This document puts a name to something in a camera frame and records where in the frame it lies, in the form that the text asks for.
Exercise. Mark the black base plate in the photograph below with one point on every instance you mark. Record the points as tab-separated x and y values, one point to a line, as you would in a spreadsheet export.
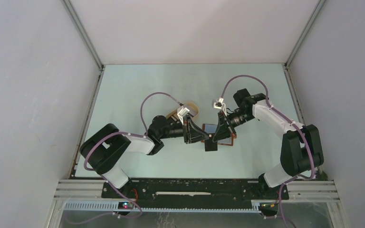
161	193

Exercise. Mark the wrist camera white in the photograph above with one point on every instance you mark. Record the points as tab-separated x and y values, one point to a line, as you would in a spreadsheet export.
182	111
220	104

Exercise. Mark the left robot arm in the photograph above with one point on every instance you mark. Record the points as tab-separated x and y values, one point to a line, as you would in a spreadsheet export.
104	149

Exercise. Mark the brown leather card holder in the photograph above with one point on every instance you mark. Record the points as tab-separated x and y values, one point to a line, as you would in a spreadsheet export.
211	128

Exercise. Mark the small circuit board led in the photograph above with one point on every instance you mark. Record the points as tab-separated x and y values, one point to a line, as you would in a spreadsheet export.
125	205

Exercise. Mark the aluminium frame rail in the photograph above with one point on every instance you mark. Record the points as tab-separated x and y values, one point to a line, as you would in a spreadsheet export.
99	196

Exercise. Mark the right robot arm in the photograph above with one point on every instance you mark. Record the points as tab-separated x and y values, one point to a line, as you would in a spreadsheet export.
301	148

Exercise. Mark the black credit card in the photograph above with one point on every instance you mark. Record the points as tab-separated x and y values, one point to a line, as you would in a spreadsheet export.
210	145

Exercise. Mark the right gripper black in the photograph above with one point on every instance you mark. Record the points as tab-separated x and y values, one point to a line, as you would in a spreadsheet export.
223	130

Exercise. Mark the beige oval tray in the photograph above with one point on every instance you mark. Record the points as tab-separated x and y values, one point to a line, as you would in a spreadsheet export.
194	111

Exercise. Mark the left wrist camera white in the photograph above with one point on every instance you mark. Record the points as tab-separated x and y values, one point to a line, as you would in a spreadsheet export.
182	111

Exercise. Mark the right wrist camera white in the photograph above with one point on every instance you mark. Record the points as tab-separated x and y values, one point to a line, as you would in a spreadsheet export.
220	104

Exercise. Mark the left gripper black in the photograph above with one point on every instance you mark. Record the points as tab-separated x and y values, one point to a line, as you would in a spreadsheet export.
195	133

